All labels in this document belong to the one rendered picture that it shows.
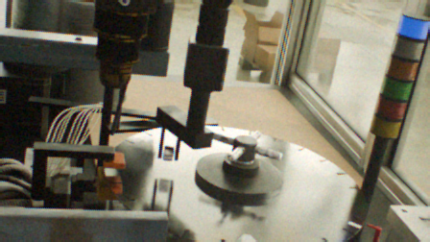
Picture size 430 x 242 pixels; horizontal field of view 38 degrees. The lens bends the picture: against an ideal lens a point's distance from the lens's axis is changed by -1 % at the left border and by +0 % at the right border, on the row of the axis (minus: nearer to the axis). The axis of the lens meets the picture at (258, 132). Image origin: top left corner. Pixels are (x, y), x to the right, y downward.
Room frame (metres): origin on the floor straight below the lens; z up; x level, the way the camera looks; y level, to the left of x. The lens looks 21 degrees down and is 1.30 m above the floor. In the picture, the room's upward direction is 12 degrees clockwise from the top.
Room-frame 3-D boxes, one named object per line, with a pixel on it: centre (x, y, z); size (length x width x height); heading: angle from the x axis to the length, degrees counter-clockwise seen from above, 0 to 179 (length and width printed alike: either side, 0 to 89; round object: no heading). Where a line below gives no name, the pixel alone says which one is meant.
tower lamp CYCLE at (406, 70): (0.93, -0.19, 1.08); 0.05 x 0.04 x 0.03; 20
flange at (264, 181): (0.71, 0.01, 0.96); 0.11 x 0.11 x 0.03
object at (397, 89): (0.93, -0.19, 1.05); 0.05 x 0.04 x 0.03; 20
